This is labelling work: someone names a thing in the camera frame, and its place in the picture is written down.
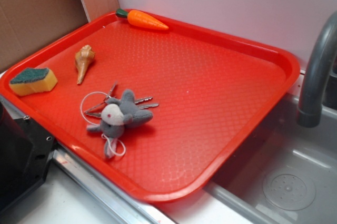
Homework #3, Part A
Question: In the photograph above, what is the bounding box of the gray toy sink basin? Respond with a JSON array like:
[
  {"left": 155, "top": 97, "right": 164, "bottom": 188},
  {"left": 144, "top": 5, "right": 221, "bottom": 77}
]
[{"left": 205, "top": 95, "right": 336, "bottom": 223}]

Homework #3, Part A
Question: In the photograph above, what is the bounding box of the orange toy carrot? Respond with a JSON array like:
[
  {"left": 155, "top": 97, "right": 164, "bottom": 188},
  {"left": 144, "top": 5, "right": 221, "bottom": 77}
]
[{"left": 115, "top": 8, "right": 169, "bottom": 31}]

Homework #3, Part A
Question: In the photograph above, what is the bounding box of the gray plush mouse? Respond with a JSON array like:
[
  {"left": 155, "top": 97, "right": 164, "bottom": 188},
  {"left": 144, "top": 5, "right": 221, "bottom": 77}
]
[{"left": 86, "top": 89, "right": 153, "bottom": 158}]

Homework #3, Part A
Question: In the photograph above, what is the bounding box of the gray plastic faucet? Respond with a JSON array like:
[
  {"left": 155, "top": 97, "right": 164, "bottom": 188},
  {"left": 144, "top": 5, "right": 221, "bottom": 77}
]
[{"left": 296, "top": 12, "right": 336, "bottom": 128}]

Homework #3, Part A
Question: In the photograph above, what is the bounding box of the brown cardboard panel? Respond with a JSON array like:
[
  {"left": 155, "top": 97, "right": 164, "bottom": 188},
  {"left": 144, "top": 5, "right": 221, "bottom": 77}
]
[{"left": 1, "top": 0, "right": 119, "bottom": 72}]

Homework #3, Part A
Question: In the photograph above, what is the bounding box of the red plastic tray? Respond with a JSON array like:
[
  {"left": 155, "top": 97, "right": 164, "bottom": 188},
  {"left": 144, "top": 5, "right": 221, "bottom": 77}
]
[{"left": 1, "top": 13, "right": 300, "bottom": 202}]

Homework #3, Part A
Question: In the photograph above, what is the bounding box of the yellow green sponge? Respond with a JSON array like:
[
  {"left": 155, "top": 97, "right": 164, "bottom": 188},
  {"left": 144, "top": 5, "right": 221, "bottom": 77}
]
[{"left": 9, "top": 68, "right": 58, "bottom": 96}]

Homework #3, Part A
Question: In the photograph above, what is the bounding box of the tan spiral seashell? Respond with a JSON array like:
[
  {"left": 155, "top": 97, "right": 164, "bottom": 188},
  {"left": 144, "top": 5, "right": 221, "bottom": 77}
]
[{"left": 75, "top": 45, "right": 95, "bottom": 85}]

